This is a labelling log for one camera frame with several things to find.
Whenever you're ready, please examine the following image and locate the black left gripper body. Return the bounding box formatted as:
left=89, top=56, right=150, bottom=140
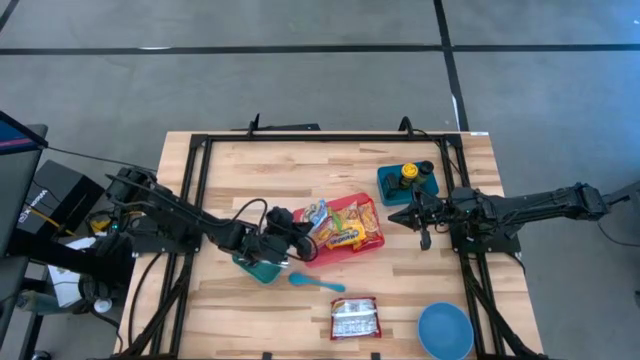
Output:
left=244, top=206, right=301, bottom=266

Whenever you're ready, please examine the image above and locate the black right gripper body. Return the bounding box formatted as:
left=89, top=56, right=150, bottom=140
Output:
left=412, top=187, right=454, bottom=251

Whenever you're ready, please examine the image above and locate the blue white ramen packet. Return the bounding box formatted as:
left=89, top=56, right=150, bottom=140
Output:
left=302, top=198, right=332, bottom=236

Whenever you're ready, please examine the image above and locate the orange red ramen packet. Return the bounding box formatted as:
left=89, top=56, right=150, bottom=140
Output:
left=356, top=199, right=385, bottom=247

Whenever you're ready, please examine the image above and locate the black box with organic label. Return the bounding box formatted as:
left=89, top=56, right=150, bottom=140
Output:
left=383, top=172, right=401, bottom=199

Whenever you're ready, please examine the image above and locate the blue plastic spoon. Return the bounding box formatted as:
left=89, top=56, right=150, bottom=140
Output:
left=287, top=271, right=348, bottom=294

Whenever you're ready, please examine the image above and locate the yellow lid jar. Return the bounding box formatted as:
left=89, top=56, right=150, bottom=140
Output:
left=399, top=162, right=420, bottom=190

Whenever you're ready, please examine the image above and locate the yellow ramen packet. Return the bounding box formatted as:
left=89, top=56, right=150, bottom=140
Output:
left=325, top=203, right=370, bottom=251

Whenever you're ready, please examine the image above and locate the black lid jar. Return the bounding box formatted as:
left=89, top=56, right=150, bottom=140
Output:
left=417, top=159, right=436, bottom=186

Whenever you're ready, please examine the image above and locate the blue plastic bin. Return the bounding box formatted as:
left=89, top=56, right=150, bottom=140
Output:
left=376, top=160, right=441, bottom=208

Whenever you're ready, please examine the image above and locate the teal plastic tray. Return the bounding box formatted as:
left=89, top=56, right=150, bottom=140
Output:
left=232, top=252, right=284, bottom=286

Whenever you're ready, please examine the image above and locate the red plastic tray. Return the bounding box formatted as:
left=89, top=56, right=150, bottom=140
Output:
left=291, top=192, right=387, bottom=269

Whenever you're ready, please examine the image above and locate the blue bowl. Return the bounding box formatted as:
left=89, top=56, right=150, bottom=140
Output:
left=416, top=301, right=476, bottom=360

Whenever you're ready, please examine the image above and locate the white paper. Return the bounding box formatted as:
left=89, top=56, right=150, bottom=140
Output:
left=46, top=236, right=97, bottom=309

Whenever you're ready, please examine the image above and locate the black equipment box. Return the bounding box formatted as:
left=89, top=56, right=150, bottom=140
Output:
left=16, top=159, right=107, bottom=237

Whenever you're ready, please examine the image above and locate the computer monitor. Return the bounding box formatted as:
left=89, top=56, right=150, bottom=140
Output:
left=0, top=110, right=50, bottom=257

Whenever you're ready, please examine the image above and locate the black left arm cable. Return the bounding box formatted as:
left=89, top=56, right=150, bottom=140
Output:
left=232, top=197, right=321, bottom=265

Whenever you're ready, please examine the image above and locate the black table frame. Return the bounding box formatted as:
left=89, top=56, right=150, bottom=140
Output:
left=113, top=130, right=547, bottom=360

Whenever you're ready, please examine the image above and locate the black floor cable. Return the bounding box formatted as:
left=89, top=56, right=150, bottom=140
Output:
left=596, top=218, right=640, bottom=249
left=47, top=146, right=159, bottom=174

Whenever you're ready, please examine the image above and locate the yellow cable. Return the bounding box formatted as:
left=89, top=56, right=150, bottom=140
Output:
left=28, top=205, right=77, bottom=237

